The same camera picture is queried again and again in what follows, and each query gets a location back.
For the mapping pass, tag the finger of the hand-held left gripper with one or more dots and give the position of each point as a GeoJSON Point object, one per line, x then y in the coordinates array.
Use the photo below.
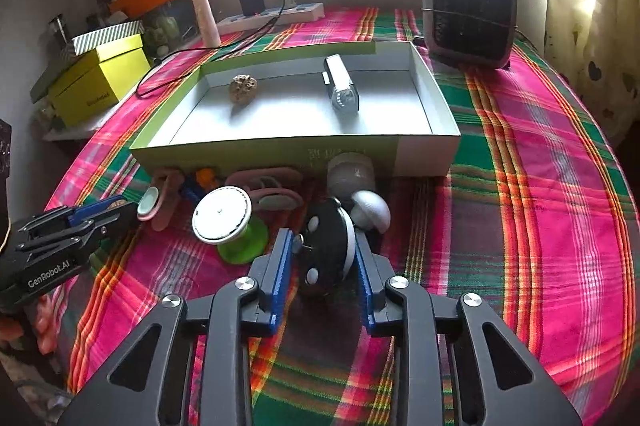
{"type": "Point", "coordinates": [117, 223]}
{"type": "Point", "coordinates": [95, 208]}

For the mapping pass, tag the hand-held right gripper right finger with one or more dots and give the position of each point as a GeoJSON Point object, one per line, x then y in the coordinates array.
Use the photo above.
{"type": "Point", "coordinates": [365, 286]}

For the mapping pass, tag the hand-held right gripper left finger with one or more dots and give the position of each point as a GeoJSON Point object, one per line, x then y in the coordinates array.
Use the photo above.
{"type": "Point", "coordinates": [280, 271]}

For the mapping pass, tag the black round device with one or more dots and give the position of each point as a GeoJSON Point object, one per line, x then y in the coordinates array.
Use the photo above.
{"type": "Point", "coordinates": [325, 231]}

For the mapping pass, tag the white mushroom-shaped object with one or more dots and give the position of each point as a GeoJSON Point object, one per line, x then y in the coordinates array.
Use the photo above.
{"type": "Point", "coordinates": [372, 208]}

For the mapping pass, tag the green spool with white cap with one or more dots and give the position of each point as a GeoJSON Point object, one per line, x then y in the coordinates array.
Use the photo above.
{"type": "Point", "coordinates": [220, 216]}

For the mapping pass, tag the green white cardboard box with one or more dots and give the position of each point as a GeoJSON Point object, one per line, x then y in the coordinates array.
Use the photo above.
{"type": "Point", "coordinates": [280, 116]}

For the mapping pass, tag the small flashlight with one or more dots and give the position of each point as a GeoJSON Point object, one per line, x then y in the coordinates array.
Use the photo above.
{"type": "Point", "coordinates": [342, 93]}

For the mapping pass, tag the grey cylindrical object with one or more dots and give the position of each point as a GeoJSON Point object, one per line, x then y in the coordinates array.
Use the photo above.
{"type": "Point", "coordinates": [350, 176]}

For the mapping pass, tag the yellow-green box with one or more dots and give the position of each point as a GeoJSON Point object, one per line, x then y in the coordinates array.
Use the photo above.
{"type": "Point", "coordinates": [95, 81]}

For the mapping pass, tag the striped box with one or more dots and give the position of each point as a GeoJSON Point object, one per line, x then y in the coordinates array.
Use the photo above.
{"type": "Point", "coordinates": [107, 33]}

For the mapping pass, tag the brown walnut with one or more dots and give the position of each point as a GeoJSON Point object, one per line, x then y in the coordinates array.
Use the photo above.
{"type": "Point", "coordinates": [242, 89]}

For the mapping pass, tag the pale cream tube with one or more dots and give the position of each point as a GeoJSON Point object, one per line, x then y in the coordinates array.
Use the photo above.
{"type": "Point", "coordinates": [206, 21]}

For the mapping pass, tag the white power strip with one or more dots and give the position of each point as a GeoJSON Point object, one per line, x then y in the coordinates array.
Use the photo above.
{"type": "Point", "coordinates": [295, 13]}

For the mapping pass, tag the black charger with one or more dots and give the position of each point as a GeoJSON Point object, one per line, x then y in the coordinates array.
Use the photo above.
{"type": "Point", "coordinates": [251, 0]}

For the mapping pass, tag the grey space heater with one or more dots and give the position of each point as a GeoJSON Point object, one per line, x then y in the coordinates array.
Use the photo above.
{"type": "Point", "coordinates": [467, 13]}

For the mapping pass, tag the floral curtain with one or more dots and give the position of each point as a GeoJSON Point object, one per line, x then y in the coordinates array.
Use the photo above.
{"type": "Point", "coordinates": [590, 31]}

